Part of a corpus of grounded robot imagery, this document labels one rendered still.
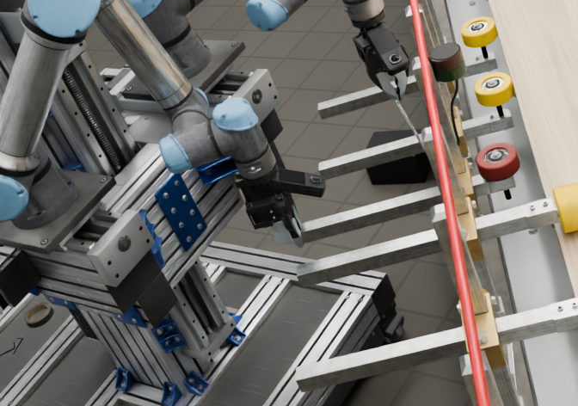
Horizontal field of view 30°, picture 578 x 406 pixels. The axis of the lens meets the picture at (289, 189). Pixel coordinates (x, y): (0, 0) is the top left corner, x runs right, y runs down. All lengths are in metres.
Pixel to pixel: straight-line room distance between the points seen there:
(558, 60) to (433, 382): 1.04
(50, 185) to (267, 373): 0.93
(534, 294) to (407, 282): 1.10
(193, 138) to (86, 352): 1.36
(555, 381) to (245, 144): 0.72
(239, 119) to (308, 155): 1.98
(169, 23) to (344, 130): 1.68
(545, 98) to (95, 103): 0.98
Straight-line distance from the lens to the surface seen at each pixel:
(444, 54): 2.01
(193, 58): 2.49
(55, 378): 3.26
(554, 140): 2.12
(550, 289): 2.23
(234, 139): 2.02
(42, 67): 1.94
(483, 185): 2.14
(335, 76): 4.36
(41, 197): 2.23
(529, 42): 2.43
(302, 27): 4.82
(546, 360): 2.10
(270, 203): 2.11
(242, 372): 2.93
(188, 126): 2.07
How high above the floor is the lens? 2.16
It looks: 34 degrees down
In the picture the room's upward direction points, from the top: 24 degrees counter-clockwise
